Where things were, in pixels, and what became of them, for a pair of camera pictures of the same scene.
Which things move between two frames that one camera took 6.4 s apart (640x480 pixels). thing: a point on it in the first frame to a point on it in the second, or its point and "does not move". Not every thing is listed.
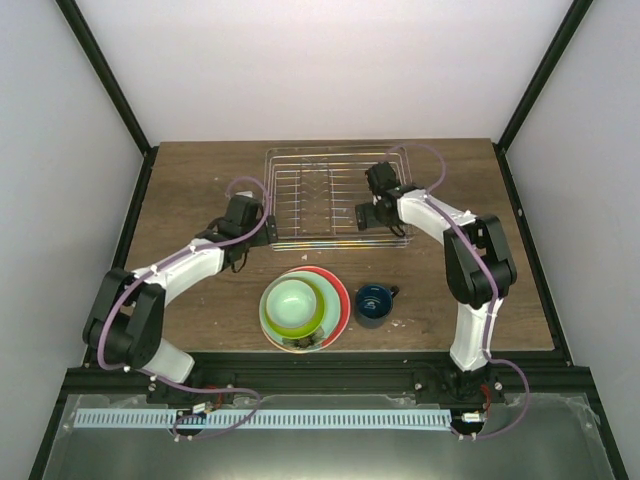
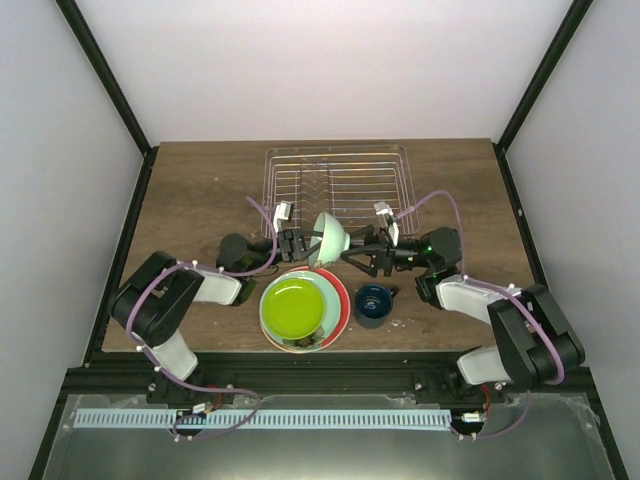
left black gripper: x=262 y=238 to x=292 y=246
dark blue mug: x=373 y=303 does not move
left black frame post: x=77 y=23 does not move
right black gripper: x=370 y=222 to x=382 y=254
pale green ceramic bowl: x=291 y=303 to x=334 y=240
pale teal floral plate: x=331 y=316 does not move
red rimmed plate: x=345 y=307 does not move
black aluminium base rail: x=438 y=376 does not move
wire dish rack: x=314 y=191 does not move
